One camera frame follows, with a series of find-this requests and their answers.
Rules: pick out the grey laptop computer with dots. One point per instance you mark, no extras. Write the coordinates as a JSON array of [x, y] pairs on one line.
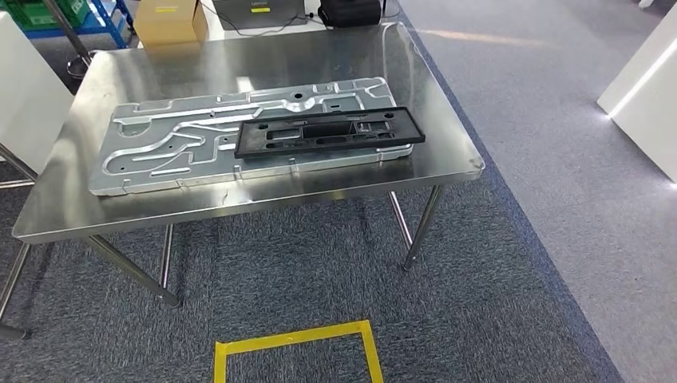
[[259, 18]]

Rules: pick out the white cabinet panel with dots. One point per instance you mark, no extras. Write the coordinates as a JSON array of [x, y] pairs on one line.
[[26, 105]]

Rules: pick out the white display block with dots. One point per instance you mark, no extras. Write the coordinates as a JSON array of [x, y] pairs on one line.
[[645, 95]]

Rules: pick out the yellow floor tape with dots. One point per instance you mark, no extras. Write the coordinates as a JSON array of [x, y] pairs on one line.
[[296, 335]]

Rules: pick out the black carry bag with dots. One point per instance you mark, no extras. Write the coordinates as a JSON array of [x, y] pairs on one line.
[[349, 13]]

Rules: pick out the black plastic plate bracket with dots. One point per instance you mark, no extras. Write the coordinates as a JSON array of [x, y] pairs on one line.
[[248, 142]]

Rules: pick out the green plastic crate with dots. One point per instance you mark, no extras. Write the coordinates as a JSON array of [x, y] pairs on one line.
[[32, 13]]

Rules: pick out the brown cardboard box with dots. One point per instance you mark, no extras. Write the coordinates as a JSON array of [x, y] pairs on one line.
[[169, 26]]

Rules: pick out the stamped grey metal panel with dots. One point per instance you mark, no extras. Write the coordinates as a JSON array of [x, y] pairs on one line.
[[158, 132]]

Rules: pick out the chrome stanchion post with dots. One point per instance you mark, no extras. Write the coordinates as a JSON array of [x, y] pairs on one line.
[[69, 31]]

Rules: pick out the stainless steel workbench table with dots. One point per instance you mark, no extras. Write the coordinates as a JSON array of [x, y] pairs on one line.
[[317, 58]]

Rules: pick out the white desk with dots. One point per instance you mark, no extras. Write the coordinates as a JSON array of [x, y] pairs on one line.
[[211, 29]]

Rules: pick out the stainless steel side table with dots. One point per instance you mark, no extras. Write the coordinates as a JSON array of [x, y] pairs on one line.
[[16, 161]]

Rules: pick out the blue metal cart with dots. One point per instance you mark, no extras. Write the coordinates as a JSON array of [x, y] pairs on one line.
[[114, 21]]

